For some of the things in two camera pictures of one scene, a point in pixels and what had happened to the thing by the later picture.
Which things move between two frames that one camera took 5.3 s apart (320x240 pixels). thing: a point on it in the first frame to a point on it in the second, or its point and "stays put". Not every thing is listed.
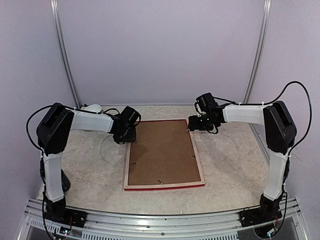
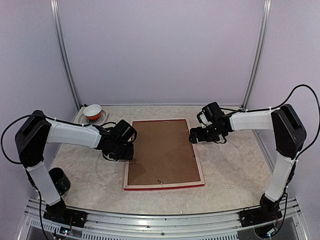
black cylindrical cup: x=65 y=182 stays put
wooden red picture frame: x=127 y=187 stays put
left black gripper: x=132 y=138 to x=129 y=156
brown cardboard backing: x=163 y=152 stays put
